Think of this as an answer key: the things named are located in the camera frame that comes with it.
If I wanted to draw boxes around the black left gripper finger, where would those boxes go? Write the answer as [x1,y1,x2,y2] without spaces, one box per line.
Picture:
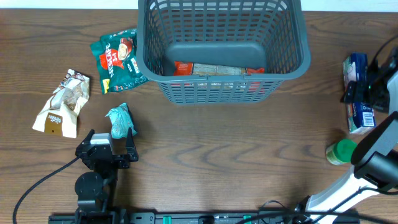
[126,128,136,154]
[84,129,95,144]

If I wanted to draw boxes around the blue tissue pack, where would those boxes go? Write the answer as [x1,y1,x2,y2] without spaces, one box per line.
[343,53,376,134]

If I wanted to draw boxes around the orange tan noodle packet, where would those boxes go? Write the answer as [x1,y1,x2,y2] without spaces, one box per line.
[173,61,265,90]

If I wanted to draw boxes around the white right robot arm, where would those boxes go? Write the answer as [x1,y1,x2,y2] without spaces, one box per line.
[305,48,397,223]

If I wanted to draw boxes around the teal crumpled snack packet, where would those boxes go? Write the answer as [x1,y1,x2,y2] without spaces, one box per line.
[106,103,137,139]

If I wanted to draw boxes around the white brown snack bag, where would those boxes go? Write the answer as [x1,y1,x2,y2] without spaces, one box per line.
[32,69,90,138]

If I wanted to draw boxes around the green lid jar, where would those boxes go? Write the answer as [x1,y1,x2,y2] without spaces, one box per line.
[325,139,357,166]

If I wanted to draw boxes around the green Nescafe coffee bag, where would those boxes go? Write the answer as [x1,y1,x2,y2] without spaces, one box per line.
[90,29,149,95]

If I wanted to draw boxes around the grey plastic basket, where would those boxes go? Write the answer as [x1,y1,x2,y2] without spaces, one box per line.
[136,0,311,105]

